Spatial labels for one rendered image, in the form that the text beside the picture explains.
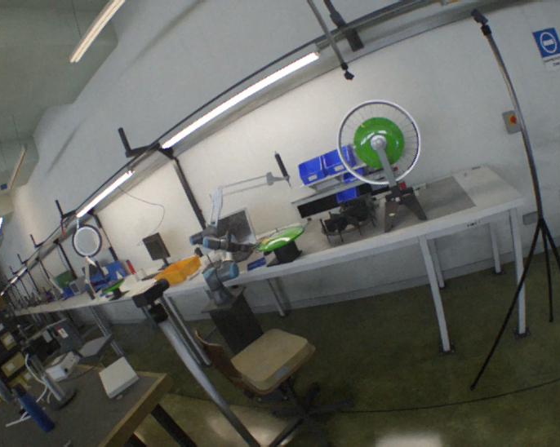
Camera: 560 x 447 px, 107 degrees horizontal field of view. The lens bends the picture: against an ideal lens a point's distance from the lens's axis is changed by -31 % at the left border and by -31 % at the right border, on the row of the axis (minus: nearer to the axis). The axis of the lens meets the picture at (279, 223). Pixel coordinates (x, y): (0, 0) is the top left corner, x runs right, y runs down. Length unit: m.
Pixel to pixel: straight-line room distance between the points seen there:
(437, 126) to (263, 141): 1.48
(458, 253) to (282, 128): 1.86
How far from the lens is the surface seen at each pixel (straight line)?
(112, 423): 1.11
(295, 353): 1.51
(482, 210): 1.57
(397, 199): 1.81
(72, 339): 3.06
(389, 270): 2.77
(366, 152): 1.84
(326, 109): 2.49
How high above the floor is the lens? 1.48
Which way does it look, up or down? 11 degrees down
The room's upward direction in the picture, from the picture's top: 24 degrees counter-clockwise
